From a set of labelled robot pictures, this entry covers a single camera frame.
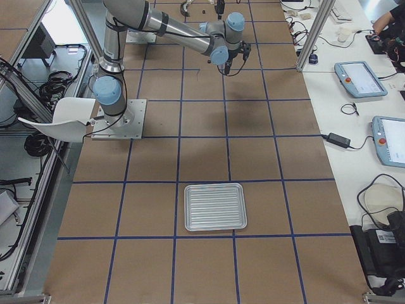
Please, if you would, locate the silver ribbed metal tray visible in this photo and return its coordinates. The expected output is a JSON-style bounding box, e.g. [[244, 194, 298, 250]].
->
[[184, 183, 247, 232]]

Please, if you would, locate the blue teach pendant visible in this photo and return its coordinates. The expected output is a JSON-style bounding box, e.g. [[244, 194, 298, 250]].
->
[[334, 61, 388, 98], [371, 116, 404, 168]]

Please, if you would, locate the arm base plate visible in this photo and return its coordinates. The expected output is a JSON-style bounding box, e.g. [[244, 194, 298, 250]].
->
[[90, 99, 147, 140], [126, 30, 156, 44]]

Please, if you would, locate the aluminium frame post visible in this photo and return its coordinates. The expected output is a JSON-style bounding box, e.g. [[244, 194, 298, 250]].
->
[[296, 0, 335, 72]]

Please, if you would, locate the black power adapter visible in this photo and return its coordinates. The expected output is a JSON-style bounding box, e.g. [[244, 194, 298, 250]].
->
[[327, 133, 351, 149]]

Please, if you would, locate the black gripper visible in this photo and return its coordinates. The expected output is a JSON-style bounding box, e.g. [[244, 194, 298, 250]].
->
[[229, 41, 251, 63]]

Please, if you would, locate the white plastic chair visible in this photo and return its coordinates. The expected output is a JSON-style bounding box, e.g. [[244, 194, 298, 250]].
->
[[17, 97, 97, 174]]

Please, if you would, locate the blue teach pendant lower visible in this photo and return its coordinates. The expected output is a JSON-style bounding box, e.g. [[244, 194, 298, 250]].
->
[[371, 116, 404, 168]]

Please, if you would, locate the olive brake shoe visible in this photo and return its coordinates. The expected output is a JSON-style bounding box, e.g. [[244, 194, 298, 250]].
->
[[180, 0, 193, 17]]

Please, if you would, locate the blue teach pendant upper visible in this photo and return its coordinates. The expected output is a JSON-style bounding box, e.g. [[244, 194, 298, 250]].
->
[[334, 61, 388, 98]]

